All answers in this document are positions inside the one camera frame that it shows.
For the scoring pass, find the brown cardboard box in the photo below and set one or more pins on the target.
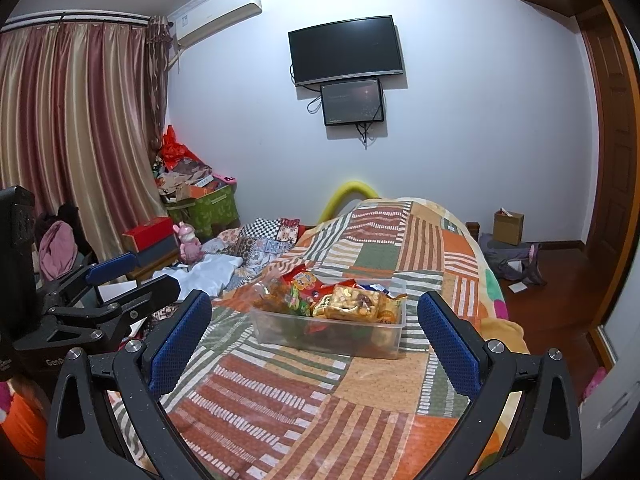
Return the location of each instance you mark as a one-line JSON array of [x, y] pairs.
[[507, 230]]

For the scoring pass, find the white paper sheet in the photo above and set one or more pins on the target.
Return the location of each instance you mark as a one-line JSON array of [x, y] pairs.
[[115, 294]]

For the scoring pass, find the small black monitor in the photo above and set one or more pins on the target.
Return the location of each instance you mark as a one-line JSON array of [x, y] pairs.
[[352, 101]]

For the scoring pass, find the red gift box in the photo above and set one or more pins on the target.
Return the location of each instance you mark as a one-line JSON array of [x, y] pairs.
[[147, 232]]

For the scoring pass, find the white cabinet panel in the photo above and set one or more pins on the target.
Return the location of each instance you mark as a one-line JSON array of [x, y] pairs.
[[620, 400]]

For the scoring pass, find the white curtain rail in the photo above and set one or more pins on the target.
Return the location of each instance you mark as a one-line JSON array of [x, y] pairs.
[[75, 17]]

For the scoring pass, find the pale blue cloth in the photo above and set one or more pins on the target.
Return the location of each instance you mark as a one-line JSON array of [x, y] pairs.
[[210, 272]]

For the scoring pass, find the white paper slip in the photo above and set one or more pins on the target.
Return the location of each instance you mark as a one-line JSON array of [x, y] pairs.
[[518, 288]]

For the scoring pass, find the white air conditioner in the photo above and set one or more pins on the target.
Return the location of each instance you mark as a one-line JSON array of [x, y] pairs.
[[215, 17]]

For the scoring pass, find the dark wooden bed post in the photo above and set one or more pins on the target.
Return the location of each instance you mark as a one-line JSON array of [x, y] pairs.
[[472, 229]]

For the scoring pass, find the black garment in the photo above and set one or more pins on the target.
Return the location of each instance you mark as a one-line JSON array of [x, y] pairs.
[[70, 212]]

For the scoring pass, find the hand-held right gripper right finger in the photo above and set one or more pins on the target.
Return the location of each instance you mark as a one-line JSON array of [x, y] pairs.
[[450, 345]]

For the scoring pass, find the pile of assorted snack bags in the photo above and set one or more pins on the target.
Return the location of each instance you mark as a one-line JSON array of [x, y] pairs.
[[345, 302]]

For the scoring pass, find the orange flat box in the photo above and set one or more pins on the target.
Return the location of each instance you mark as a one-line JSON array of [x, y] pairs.
[[197, 191]]

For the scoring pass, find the checkered patchwork quilt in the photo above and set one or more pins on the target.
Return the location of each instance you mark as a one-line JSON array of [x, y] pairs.
[[260, 240]]

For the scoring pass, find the pink soft item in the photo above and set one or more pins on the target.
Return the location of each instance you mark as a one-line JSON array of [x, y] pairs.
[[595, 382]]

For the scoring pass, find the brown wooden door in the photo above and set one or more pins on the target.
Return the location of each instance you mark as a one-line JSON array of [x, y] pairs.
[[610, 160]]

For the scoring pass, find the green storage box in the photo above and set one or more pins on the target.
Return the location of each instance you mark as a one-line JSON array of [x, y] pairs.
[[210, 212]]

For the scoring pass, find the orange cloth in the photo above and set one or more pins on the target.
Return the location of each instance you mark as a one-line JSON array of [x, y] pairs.
[[25, 425]]

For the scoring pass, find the striped patchwork blanket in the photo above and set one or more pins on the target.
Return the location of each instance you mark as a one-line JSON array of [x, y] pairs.
[[300, 410]]

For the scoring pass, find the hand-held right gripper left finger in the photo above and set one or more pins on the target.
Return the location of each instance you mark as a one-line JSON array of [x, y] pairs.
[[180, 340]]

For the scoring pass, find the striped pink beige curtain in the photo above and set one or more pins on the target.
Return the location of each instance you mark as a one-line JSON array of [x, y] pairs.
[[75, 135]]

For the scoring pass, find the grey bag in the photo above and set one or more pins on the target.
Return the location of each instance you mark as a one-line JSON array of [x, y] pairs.
[[505, 260]]

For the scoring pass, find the red plastic bag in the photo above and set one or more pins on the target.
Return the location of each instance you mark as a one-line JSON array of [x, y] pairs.
[[175, 152]]

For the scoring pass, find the pile of papers and cartons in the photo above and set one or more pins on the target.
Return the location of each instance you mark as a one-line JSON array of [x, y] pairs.
[[185, 175]]

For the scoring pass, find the pink garment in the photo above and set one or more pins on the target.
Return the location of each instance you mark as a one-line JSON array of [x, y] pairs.
[[57, 250]]

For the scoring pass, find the clear plastic container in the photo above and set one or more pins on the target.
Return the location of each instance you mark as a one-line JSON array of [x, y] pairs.
[[350, 340]]

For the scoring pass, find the grey box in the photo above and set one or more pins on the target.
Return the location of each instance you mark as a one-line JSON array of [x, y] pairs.
[[160, 252]]

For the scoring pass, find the yellow foam tube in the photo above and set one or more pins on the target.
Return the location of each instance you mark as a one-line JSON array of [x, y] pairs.
[[345, 189]]

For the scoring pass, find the pink plush toy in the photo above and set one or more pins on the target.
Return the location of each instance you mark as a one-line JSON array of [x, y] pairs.
[[189, 245]]

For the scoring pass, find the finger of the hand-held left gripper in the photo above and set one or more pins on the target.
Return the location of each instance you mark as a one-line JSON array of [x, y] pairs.
[[150, 294], [112, 266]]

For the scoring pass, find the black wall television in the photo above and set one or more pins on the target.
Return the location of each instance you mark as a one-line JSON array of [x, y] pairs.
[[345, 47]]

